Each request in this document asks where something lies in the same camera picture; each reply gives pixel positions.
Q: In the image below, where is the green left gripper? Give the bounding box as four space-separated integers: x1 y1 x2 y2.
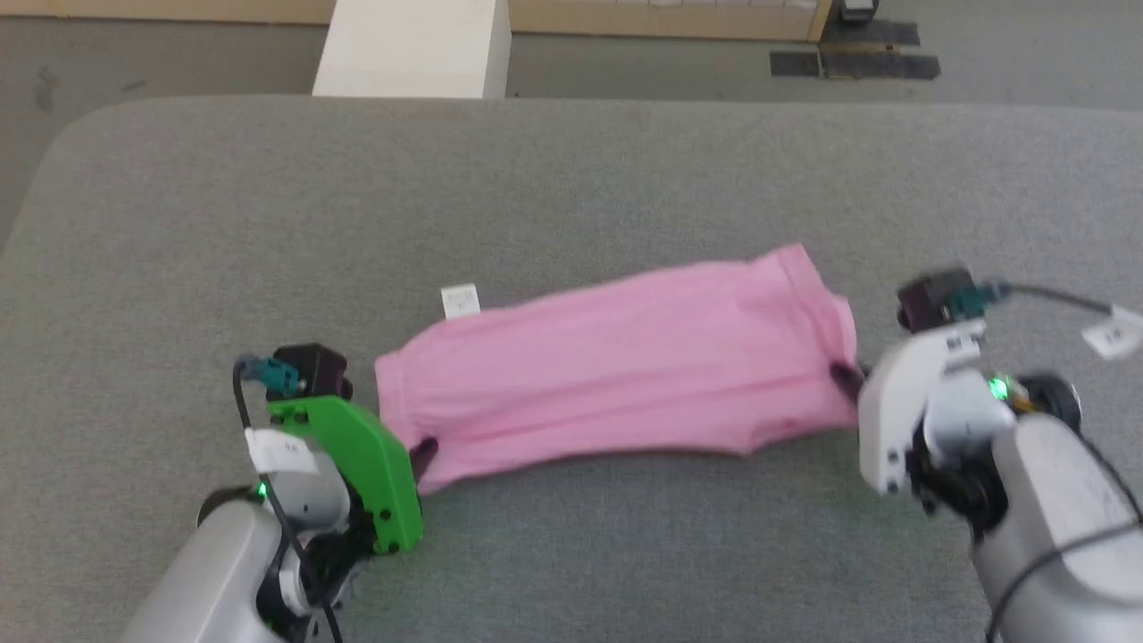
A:
266 396 439 555

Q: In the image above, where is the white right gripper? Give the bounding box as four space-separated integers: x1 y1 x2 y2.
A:
830 322 988 497

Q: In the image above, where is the pink t-shirt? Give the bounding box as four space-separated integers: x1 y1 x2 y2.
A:
373 243 864 497

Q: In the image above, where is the long black floor mat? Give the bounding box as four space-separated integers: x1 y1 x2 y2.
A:
769 50 941 82

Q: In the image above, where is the small black floor mat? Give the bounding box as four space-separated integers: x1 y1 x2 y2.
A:
821 19 922 48

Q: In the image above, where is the white rectangular box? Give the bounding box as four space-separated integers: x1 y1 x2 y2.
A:
312 0 513 100

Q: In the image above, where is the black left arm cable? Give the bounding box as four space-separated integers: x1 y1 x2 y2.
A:
233 355 346 643

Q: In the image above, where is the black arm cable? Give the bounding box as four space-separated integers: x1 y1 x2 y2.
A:
233 355 346 643
951 281 1143 362

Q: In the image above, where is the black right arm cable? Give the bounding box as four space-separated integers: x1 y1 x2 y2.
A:
951 281 1143 362

